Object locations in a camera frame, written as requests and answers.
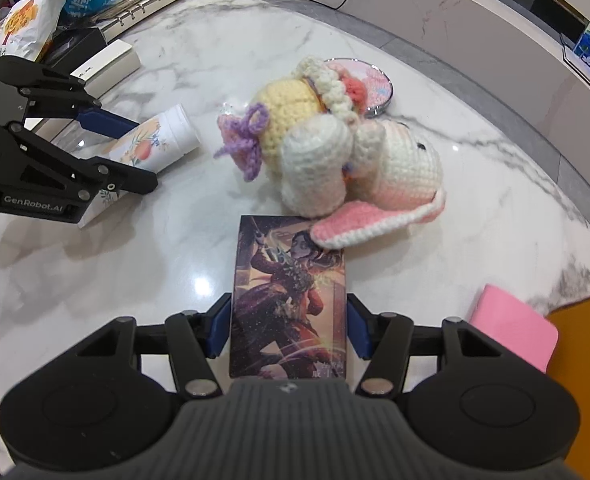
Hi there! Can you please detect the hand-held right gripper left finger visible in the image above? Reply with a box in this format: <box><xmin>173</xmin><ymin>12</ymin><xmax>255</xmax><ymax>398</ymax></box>
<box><xmin>78</xmin><ymin>293</ymin><xmax>234</xmax><ymax>398</ymax></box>

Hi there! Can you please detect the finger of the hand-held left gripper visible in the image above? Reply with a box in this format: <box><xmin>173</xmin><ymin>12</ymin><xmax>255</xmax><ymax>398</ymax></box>
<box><xmin>0</xmin><ymin>120</ymin><xmax>159</xmax><ymax>207</ymax></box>
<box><xmin>0</xmin><ymin>56</ymin><xmax>139</xmax><ymax>140</ymax></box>

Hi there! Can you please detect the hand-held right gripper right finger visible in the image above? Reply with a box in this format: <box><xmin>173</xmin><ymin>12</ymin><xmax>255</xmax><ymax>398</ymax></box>
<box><xmin>346</xmin><ymin>293</ymin><xmax>502</xmax><ymax>398</ymax></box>

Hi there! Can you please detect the white long box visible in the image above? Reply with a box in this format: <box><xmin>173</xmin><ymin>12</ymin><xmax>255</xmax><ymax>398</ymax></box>
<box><xmin>72</xmin><ymin>40</ymin><xmax>142</xmax><ymax>88</ymax></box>

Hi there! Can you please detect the white lotion tube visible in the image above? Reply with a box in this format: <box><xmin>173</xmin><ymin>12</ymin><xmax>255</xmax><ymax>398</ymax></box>
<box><xmin>78</xmin><ymin>103</ymin><xmax>201</xmax><ymax>229</ymax></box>

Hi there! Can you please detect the pink notebook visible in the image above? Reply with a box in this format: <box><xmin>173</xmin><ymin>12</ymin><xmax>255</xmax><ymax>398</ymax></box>
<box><xmin>469</xmin><ymin>284</ymin><xmax>560</xmax><ymax>373</ymax></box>

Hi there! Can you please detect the crochet doll with flowers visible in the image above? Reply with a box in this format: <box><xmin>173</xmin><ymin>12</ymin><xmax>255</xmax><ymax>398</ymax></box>
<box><xmin>212</xmin><ymin>56</ymin><xmax>448</xmax><ymax>251</ymax></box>

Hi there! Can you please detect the round pink floral mirror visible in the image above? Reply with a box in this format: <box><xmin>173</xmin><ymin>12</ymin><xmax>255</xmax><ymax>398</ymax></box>
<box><xmin>325</xmin><ymin>57</ymin><xmax>396</xmax><ymax>119</ymax></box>

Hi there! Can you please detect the black charger box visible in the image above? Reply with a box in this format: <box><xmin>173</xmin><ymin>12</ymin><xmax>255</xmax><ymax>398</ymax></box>
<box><xmin>45</xmin><ymin>25</ymin><xmax>107</xmax><ymax>73</ymax></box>

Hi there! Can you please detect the yellow white snack bag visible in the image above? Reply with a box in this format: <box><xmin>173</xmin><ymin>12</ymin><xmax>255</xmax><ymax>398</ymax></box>
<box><xmin>0</xmin><ymin>0</ymin><xmax>69</xmax><ymax>64</ymax></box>

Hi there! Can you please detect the white marble tv cabinet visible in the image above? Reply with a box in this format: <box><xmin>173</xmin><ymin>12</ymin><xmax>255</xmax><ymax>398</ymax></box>
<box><xmin>360</xmin><ymin>0</ymin><xmax>590</xmax><ymax>127</ymax></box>

